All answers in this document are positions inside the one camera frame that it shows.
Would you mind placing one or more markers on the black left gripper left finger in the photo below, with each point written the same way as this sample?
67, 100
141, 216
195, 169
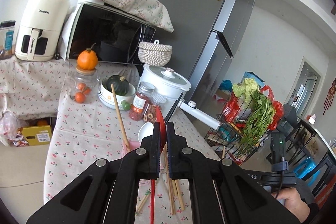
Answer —
107, 191

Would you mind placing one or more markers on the green leafy vegetables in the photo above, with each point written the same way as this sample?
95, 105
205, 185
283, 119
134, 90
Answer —
258, 103

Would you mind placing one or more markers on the glass jar with oranges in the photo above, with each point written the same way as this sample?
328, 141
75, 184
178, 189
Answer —
82, 85

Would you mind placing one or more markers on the woven white basket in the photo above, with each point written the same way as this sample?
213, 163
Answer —
155, 53

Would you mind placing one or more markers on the white pot handle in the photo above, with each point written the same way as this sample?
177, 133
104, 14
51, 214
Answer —
191, 108

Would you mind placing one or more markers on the black chopstick upper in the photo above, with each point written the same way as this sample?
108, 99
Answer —
172, 110

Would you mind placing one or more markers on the dark green squash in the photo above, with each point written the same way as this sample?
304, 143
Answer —
120, 84

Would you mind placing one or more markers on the long bamboo chopstick in holder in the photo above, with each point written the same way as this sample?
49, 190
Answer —
119, 117

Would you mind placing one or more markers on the jar of dried fruit rings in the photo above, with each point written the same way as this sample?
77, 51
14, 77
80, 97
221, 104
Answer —
157, 101

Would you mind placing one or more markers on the bare bamboo chopstick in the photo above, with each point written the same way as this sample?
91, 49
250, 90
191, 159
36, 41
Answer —
173, 194
181, 203
167, 169

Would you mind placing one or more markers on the white plastic spoon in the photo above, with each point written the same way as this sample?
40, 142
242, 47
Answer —
145, 130

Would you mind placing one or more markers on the cream air fryer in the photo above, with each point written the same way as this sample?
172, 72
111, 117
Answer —
40, 28

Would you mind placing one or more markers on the white bowl with flower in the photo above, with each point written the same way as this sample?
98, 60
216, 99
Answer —
109, 99

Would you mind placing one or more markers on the large orange tangerine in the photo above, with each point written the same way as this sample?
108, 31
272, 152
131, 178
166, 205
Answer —
87, 60

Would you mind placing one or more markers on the black microwave oven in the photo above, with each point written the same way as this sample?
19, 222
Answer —
111, 33

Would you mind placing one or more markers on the bamboo chopsticks pair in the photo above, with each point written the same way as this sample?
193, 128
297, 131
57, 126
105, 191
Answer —
143, 201

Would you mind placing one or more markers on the red plastic spoon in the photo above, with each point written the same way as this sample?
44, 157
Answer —
163, 138

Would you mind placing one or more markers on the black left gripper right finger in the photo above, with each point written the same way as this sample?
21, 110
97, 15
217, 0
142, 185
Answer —
223, 192

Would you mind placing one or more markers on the blue plastic stool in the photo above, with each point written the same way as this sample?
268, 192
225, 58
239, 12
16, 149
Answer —
305, 167

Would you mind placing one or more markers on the pink perforated utensil holder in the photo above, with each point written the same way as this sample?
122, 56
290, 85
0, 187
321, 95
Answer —
132, 146

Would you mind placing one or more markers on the person's right hand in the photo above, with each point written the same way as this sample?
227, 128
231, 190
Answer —
293, 203

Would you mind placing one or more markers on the yellow cardboard box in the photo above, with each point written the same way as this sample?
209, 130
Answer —
37, 135

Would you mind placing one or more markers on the black wire vegetable rack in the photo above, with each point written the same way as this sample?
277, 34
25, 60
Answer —
225, 141

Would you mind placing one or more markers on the cherry print tablecloth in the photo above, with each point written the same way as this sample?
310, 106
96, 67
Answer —
30, 176

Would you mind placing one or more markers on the jar of red berries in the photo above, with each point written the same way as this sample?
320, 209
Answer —
141, 100

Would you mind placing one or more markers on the white electric cooking pot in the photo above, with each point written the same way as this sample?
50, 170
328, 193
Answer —
167, 83

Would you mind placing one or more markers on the blue label clear jar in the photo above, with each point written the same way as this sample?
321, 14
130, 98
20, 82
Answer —
7, 35

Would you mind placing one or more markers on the plastic bag on floor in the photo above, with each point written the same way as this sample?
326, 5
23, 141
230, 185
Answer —
9, 125

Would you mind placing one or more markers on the grey refrigerator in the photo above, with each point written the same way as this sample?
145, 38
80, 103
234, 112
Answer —
205, 39

